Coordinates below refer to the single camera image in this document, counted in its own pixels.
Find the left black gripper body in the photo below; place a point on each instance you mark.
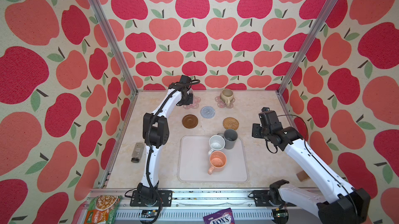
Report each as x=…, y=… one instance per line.
x=188, y=100

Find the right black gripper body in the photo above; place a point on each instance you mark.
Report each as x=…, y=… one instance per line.
x=258, y=132

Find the pink flower coaster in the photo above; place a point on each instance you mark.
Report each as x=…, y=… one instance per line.
x=221, y=104
x=194, y=105

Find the brown round wooden coaster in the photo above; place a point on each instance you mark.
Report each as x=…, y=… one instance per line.
x=190, y=121

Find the grey round woven coaster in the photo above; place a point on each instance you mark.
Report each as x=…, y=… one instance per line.
x=207, y=112

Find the beige mug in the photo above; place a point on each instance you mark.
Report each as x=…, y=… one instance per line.
x=227, y=97

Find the tan round rattan coaster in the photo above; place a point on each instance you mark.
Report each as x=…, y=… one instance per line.
x=231, y=123

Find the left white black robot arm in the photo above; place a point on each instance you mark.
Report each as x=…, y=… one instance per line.
x=156, y=135

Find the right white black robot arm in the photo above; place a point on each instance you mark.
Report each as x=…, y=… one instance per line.
x=339, y=203

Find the dark grey mug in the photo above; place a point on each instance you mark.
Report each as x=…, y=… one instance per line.
x=230, y=136

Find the black lid spice jar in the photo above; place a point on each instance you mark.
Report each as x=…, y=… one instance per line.
x=302, y=176

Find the white mug upper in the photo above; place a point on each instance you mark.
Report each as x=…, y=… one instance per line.
x=216, y=143

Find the orange mug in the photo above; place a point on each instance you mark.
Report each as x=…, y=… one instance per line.
x=218, y=161

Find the white plastic tray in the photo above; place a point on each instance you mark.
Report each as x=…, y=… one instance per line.
x=194, y=162

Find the grey spice bottle lying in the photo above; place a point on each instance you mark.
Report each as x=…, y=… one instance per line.
x=138, y=150

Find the purple Fox's candy bag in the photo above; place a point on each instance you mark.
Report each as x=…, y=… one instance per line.
x=224, y=216

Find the green snack bag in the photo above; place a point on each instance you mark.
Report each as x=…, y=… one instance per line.
x=102, y=210

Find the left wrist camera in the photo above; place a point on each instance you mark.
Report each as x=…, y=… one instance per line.
x=185, y=81

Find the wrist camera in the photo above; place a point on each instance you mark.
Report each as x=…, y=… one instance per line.
x=185, y=81
x=268, y=118

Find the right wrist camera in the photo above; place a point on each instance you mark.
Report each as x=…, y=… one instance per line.
x=268, y=118

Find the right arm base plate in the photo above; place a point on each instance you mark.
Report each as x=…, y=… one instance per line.
x=260, y=198

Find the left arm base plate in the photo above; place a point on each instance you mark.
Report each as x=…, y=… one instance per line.
x=165, y=195

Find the aluminium front rail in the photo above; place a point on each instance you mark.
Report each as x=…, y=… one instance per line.
x=189, y=206

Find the right aluminium frame post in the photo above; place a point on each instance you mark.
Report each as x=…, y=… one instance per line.
x=314, y=30

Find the aluminium frame post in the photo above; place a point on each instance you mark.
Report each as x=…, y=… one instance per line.
x=314, y=30
x=111, y=39

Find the left aluminium frame post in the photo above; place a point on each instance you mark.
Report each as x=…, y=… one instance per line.
x=111, y=39

